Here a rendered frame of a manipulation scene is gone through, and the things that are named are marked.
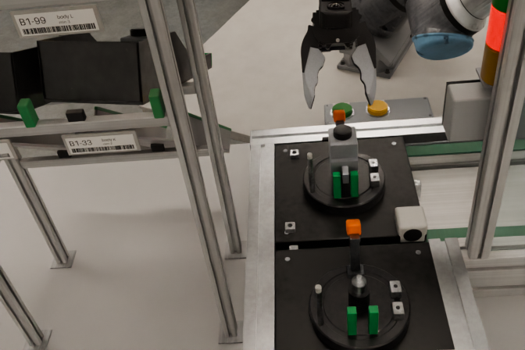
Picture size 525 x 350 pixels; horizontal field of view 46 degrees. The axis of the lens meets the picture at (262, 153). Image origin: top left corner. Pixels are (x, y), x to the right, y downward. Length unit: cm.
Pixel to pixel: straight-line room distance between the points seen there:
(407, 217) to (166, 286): 43
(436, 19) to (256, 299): 69
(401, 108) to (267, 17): 66
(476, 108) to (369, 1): 68
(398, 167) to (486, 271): 23
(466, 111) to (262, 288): 40
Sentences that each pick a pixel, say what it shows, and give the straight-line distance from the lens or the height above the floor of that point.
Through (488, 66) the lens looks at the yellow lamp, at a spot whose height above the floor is 129.
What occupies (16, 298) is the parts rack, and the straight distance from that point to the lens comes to 104.
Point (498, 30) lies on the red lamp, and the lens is 77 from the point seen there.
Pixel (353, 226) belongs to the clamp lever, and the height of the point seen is 107.
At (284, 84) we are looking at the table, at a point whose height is 86.
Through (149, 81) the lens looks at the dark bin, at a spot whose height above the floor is 132.
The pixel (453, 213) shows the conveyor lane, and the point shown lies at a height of 92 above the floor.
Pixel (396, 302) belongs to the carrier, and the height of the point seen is 101.
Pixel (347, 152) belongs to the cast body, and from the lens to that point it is 99.
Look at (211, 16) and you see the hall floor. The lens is 367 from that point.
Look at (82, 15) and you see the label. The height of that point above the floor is 145.
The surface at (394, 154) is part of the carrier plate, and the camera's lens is 113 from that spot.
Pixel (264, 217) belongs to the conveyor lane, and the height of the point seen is 96.
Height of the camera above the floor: 172
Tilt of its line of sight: 41 degrees down
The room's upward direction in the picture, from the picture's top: 8 degrees counter-clockwise
